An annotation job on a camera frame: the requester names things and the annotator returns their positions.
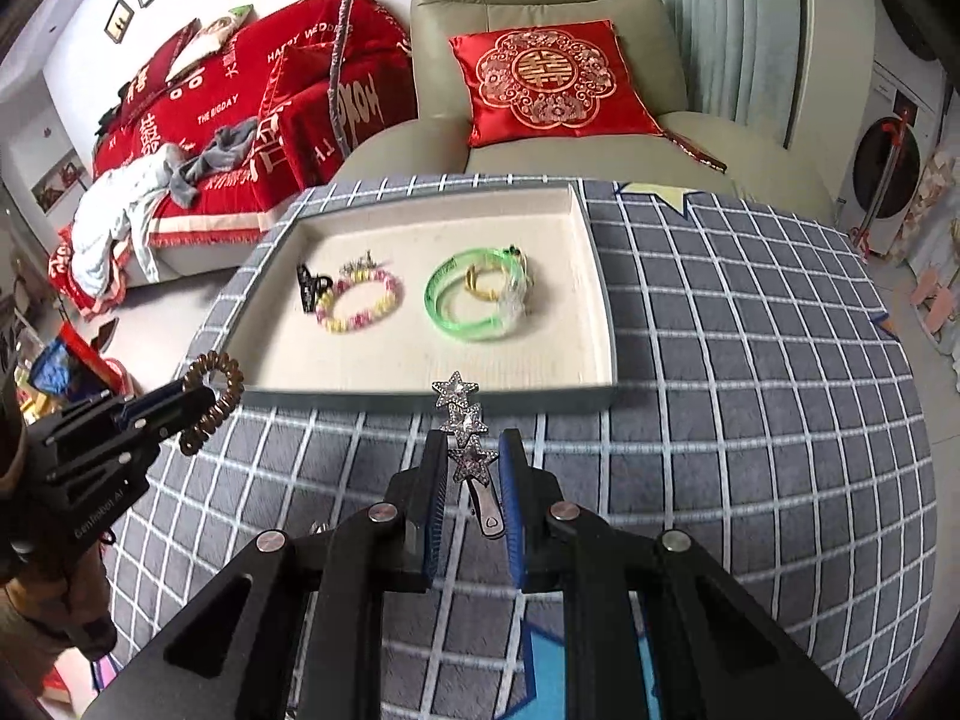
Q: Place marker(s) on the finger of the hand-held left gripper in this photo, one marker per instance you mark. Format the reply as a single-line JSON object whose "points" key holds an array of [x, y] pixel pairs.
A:
{"points": [[154, 403], [176, 420]]}

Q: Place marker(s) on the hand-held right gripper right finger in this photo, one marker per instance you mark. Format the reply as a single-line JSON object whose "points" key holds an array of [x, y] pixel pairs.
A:
{"points": [[514, 510]]}

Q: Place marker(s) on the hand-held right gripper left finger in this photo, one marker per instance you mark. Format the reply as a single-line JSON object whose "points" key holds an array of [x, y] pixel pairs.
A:
{"points": [[435, 510]]}

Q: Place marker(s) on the silver star hair clip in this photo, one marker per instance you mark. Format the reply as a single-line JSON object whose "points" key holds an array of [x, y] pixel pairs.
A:
{"points": [[465, 457]]}

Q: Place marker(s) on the grey shallow tray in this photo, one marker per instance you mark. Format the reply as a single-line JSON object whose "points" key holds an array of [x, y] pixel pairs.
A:
{"points": [[375, 360]]}

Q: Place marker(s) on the green translucent bangle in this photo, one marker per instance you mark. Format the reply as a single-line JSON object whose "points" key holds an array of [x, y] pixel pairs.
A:
{"points": [[465, 330]]}

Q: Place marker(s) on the black claw hair clip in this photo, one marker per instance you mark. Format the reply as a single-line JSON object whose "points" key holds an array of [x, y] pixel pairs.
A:
{"points": [[309, 285]]}

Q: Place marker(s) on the person's left forearm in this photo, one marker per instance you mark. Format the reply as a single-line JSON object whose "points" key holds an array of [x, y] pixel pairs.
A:
{"points": [[41, 607]]}

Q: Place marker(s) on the blue star sticker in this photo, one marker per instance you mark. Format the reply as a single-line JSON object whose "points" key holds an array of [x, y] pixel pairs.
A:
{"points": [[544, 667]]}

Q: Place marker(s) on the white clothing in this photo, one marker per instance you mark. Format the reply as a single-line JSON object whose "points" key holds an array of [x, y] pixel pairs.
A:
{"points": [[112, 225]]}

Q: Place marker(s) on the grey clothing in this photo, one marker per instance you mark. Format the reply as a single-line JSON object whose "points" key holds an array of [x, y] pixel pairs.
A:
{"points": [[217, 154]]}

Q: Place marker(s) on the grey checkered tablecloth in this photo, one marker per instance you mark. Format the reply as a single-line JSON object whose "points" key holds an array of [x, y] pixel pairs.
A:
{"points": [[750, 390]]}

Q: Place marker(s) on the red printed blanket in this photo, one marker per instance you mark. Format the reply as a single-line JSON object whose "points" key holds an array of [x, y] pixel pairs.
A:
{"points": [[225, 105]]}

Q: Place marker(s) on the red sofa pillow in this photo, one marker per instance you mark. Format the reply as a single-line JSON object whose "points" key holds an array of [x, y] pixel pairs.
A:
{"points": [[161, 71]]}

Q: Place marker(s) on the yellow star sticker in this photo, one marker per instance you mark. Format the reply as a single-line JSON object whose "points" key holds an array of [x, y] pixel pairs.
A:
{"points": [[660, 195]]}

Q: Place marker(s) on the red tasselled pillow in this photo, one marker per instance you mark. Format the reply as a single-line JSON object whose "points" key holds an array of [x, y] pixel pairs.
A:
{"points": [[292, 79]]}

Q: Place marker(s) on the patterned white pillow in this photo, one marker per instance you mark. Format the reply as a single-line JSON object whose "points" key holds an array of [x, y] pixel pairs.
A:
{"points": [[206, 41]]}

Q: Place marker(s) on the small black framed photo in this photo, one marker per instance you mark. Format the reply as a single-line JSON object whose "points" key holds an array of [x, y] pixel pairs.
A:
{"points": [[118, 21]]}

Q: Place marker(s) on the red sequined cloth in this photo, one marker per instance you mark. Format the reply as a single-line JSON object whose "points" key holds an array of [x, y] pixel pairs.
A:
{"points": [[694, 151]]}

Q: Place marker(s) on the red embroidered cushion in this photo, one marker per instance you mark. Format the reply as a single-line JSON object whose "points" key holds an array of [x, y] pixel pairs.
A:
{"points": [[555, 82]]}

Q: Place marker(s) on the pink slippers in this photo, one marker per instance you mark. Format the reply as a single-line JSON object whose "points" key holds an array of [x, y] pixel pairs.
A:
{"points": [[934, 300]]}

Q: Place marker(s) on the white washing machine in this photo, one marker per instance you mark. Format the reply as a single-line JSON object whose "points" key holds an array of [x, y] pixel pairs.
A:
{"points": [[892, 165]]}

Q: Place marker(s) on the pale blue curtain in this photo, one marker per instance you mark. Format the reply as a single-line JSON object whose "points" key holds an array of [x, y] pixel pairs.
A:
{"points": [[727, 30]]}

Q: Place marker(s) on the unframed wall picture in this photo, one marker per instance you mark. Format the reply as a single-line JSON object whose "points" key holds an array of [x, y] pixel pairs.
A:
{"points": [[58, 180]]}

